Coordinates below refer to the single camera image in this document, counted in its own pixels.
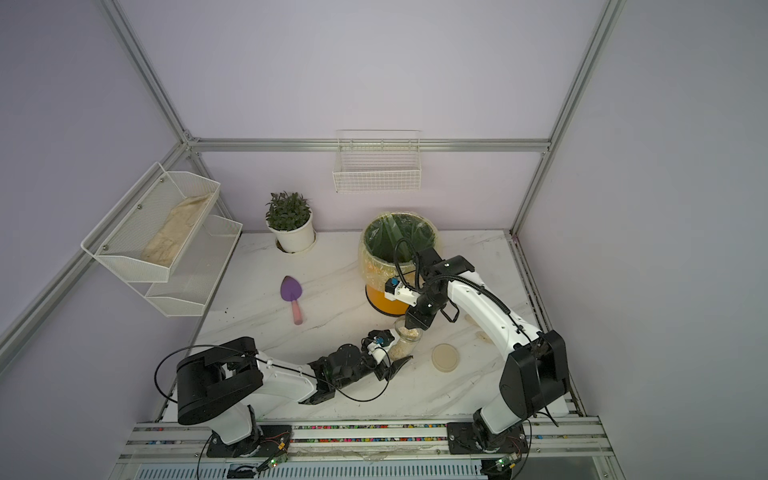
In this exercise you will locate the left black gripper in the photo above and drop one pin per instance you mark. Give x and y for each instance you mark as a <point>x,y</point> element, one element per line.
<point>389,371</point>

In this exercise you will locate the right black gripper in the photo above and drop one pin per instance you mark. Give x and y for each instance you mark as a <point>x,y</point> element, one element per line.
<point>417,316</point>

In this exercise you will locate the ribbed glass oatmeal jar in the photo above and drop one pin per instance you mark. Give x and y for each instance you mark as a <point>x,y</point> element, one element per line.
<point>406,340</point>

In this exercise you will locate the cream jar lid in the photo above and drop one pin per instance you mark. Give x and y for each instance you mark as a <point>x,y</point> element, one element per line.
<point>445,358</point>

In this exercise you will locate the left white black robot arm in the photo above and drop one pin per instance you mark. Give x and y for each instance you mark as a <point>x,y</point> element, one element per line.
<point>220,386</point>

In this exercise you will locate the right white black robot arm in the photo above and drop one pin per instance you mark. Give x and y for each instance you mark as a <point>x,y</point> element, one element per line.
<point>535,372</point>

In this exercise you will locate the orange trash bin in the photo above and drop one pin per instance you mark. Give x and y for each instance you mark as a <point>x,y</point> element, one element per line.
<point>382,305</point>

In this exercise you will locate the clear green bin liner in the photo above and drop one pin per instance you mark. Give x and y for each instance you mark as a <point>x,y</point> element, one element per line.
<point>390,239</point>

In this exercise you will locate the purple pink garden trowel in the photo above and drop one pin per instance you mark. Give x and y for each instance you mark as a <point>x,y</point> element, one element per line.
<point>291,291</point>

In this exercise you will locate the potted green plant white pot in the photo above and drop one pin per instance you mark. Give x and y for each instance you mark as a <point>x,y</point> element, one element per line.
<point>290,218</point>

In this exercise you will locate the white two-tier mesh shelf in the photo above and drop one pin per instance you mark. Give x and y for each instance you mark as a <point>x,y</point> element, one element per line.
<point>186,288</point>

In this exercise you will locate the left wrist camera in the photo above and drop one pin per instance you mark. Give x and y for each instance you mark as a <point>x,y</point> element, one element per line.
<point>380,349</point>

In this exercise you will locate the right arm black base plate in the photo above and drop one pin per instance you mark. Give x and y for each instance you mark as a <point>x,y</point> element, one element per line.
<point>469,438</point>

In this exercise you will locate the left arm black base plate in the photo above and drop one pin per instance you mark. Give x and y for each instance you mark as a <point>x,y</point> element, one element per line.
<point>267,440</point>

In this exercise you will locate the white wire wall basket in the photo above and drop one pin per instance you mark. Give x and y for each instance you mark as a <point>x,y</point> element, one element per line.
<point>371,161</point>

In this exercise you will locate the aluminium front rail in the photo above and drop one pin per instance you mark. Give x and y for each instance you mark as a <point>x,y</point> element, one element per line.
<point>568,448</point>

